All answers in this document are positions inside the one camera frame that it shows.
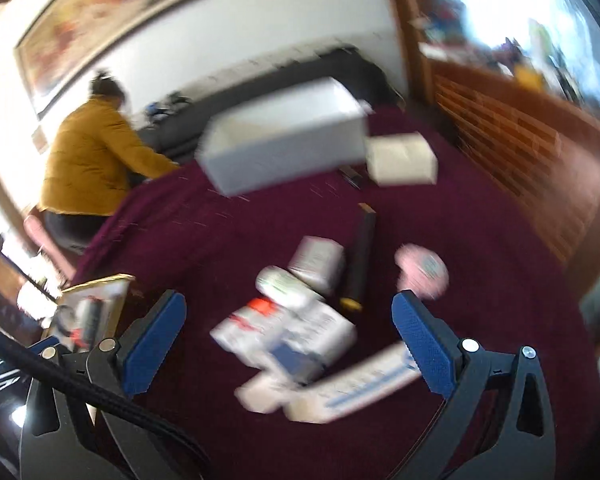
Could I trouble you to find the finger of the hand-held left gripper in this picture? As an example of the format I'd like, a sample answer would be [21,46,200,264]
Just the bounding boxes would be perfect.
[27,332,63,358]

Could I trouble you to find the large grey cardboard box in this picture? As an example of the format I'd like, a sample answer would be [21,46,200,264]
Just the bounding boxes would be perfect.
[196,76,373,197]

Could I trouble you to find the black marker pen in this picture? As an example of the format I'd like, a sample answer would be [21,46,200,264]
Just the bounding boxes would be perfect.
[339,202,377,312]

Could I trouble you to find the pink fluffy toy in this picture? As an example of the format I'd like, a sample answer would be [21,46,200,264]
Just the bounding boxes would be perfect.
[394,243,450,301]

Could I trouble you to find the white cardboard box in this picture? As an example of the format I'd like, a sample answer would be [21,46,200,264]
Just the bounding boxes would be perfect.
[366,132,439,186]

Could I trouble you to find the tan box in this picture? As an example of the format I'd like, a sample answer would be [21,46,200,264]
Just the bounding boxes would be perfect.
[512,62,546,93]

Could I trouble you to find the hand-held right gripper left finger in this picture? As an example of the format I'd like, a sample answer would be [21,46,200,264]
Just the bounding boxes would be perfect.
[19,288,203,480]

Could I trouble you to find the framed wall painting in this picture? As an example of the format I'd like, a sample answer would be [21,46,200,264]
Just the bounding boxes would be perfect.
[12,0,203,121]

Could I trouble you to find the wooden counter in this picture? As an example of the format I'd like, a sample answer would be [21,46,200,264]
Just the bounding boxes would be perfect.
[380,0,600,301]

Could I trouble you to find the long white ointment box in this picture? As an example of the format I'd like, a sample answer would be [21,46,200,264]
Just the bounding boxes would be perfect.
[282,341,423,423]

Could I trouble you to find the black braided cable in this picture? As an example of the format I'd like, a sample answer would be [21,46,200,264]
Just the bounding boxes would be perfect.
[0,320,201,480]

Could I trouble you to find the white medicine bottle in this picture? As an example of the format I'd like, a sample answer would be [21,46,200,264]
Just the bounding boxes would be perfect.
[255,266,326,311]

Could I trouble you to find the small black battery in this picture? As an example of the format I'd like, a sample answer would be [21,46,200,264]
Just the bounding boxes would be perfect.
[339,166,368,190]

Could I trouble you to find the maroon velvet cloth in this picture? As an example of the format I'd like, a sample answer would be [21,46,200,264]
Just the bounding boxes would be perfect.
[70,105,600,480]

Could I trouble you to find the grey red small box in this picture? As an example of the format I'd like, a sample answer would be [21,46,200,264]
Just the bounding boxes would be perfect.
[210,297,301,366]

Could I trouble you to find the blue white medicine box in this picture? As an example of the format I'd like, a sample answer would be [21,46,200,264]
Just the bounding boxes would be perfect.
[265,300,358,386]

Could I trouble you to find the gold edged picture box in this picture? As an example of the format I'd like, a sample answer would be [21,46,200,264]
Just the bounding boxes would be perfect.
[45,274,136,356]

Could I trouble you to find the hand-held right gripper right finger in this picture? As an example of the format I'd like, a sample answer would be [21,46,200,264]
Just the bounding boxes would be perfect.
[391,290,556,480]

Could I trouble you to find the black sofa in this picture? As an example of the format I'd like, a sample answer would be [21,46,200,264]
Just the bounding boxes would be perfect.
[135,46,406,166]

